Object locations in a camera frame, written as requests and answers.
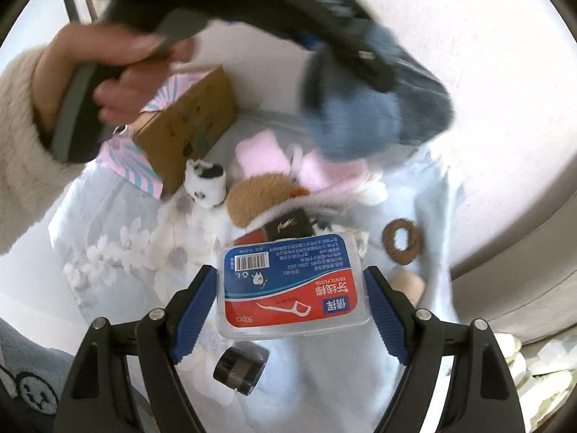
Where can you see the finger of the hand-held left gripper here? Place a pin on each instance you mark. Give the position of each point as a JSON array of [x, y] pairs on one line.
[[356, 52]]

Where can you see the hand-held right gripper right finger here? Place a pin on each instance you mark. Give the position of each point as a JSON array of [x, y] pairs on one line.
[[387, 320]]

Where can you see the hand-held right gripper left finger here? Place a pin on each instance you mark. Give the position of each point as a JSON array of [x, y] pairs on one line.
[[194, 320]]

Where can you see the blue fluffy sock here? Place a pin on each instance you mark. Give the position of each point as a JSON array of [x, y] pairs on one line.
[[360, 112]]

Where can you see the brown fuzzy scrunchie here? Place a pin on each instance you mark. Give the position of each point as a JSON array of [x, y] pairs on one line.
[[415, 246]]

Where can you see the clear plastic dental floss box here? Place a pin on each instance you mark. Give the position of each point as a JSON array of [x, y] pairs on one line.
[[293, 288]]

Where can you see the brown cardboard box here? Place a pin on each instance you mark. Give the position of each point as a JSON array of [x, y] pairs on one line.
[[180, 131]]

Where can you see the person's left forearm beige sleeve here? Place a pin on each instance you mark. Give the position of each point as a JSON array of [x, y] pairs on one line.
[[22, 153]]

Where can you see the person's left hand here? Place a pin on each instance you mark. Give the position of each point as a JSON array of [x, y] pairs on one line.
[[121, 52]]

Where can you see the small beige block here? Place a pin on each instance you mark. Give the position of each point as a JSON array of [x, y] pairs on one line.
[[410, 286]]

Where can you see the black tape roll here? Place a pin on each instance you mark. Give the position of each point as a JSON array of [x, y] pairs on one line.
[[239, 370]]

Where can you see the red flat card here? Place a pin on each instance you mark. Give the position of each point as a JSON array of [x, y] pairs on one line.
[[252, 238]]

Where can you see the light blue floral cloth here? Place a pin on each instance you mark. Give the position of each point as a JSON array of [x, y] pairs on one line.
[[112, 216]]

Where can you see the small black box gold print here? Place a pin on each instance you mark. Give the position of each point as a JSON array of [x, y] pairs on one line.
[[288, 225]]

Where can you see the panda plush toy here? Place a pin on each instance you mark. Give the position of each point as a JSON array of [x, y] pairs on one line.
[[205, 185]]

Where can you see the brown plush toy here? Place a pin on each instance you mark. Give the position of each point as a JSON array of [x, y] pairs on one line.
[[257, 196]]

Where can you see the white floral quilt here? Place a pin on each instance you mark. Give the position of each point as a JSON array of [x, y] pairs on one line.
[[545, 370]]

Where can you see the pink striped package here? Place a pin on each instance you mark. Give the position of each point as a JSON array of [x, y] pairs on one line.
[[130, 162]]

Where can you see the dark blue patterned blanket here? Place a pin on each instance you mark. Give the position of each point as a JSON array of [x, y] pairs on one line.
[[22, 356]]

